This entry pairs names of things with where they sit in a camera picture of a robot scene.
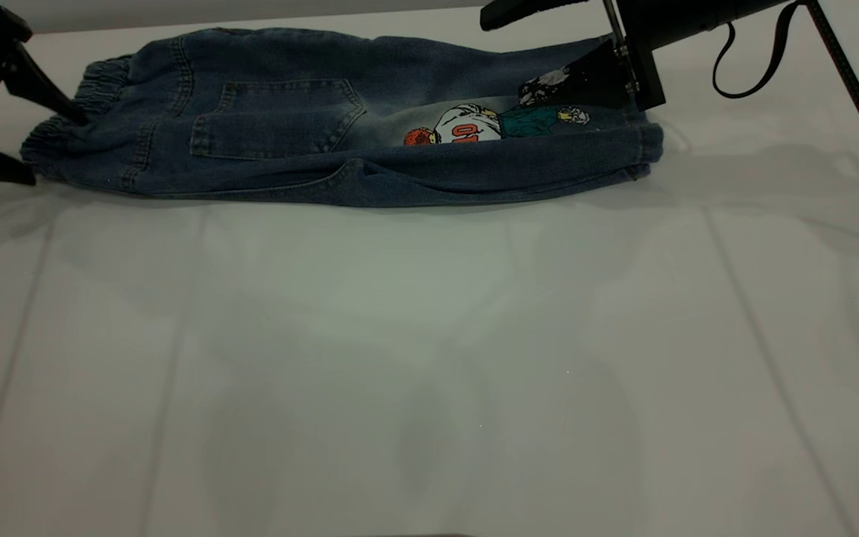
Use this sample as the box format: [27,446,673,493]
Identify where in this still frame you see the thin black camera cable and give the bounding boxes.
[712,0,805,100]

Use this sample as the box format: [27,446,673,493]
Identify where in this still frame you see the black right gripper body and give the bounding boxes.
[601,0,667,113]

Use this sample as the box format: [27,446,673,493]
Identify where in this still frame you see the blue denim pants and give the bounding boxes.
[19,28,665,208]

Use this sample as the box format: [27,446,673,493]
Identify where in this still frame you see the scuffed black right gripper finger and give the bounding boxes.
[517,37,636,108]

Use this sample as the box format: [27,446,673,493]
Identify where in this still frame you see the thick black braided cable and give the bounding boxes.
[807,0,859,204]

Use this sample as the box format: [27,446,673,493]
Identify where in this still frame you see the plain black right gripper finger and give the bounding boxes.
[479,0,588,31]

